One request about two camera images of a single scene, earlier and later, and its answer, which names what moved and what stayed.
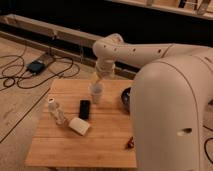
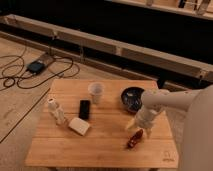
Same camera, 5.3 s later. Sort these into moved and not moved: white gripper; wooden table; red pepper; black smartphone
Moved: white gripper
Not moved: black smartphone; wooden table; red pepper
